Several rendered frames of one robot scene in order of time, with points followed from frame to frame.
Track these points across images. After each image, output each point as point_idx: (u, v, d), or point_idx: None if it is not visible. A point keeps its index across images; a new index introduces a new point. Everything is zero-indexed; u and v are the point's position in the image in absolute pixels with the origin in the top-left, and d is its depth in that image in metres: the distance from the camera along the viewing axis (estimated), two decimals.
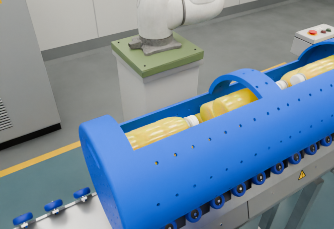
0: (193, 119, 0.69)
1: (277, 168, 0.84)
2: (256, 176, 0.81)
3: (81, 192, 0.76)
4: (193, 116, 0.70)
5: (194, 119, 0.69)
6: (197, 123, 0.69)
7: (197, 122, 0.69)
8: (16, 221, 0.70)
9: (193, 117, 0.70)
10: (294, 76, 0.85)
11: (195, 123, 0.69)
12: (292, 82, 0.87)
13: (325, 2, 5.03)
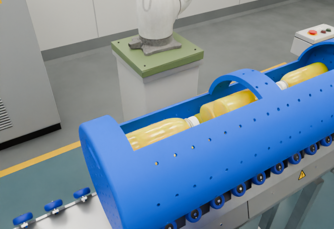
0: (193, 120, 0.70)
1: (277, 168, 0.84)
2: (256, 176, 0.81)
3: (81, 192, 0.76)
4: (194, 117, 0.70)
5: (195, 120, 0.70)
6: (197, 124, 0.69)
7: (197, 123, 0.69)
8: (16, 221, 0.70)
9: (194, 118, 0.70)
10: None
11: (196, 124, 0.69)
12: None
13: (325, 2, 5.03)
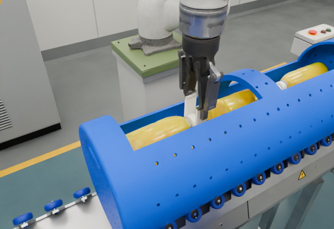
0: (193, 117, 0.69)
1: (277, 168, 0.84)
2: (256, 176, 0.81)
3: (81, 192, 0.76)
4: (193, 115, 0.69)
5: (194, 118, 0.69)
6: None
7: None
8: (16, 221, 0.70)
9: (193, 115, 0.69)
10: None
11: None
12: None
13: (325, 2, 5.03)
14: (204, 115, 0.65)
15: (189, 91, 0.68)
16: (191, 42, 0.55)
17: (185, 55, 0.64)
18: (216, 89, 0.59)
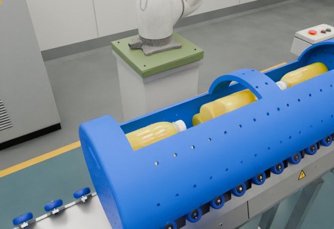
0: None
1: (277, 168, 0.84)
2: (256, 176, 0.81)
3: (81, 192, 0.76)
4: None
5: None
6: None
7: None
8: (16, 221, 0.70)
9: None
10: None
11: None
12: None
13: (325, 2, 5.03)
14: None
15: None
16: None
17: None
18: None
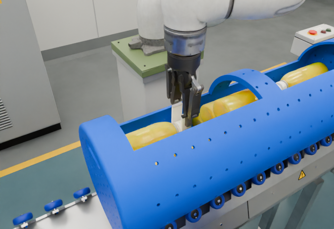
0: None
1: (277, 168, 0.84)
2: (256, 176, 0.81)
3: (81, 192, 0.76)
4: None
5: None
6: None
7: None
8: (16, 221, 0.70)
9: None
10: None
11: None
12: None
13: (325, 2, 5.03)
14: (188, 122, 0.72)
15: (175, 100, 0.75)
16: (174, 58, 0.62)
17: (171, 68, 0.71)
18: (198, 100, 0.66)
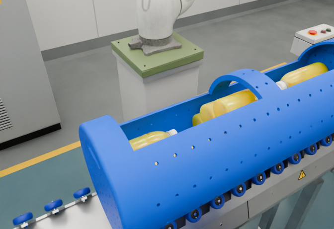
0: None
1: (277, 168, 0.84)
2: (256, 176, 0.81)
3: (81, 192, 0.76)
4: None
5: None
6: None
7: None
8: (16, 221, 0.70)
9: None
10: None
11: None
12: None
13: (325, 2, 5.03)
14: None
15: None
16: None
17: None
18: None
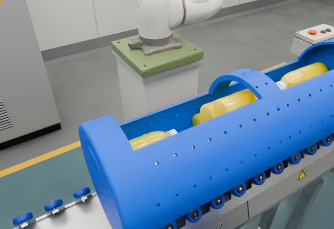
0: None
1: (277, 168, 0.84)
2: (256, 176, 0.81)
3: (81, 192, 0.76)
4: None
5: None
6: None
7: None
8: (16, 221, 0.70)
9: None
10: None
11: None
12: None
13: (325, 2, 5.03)
14: None
15: None
16: None
17: None
18: None
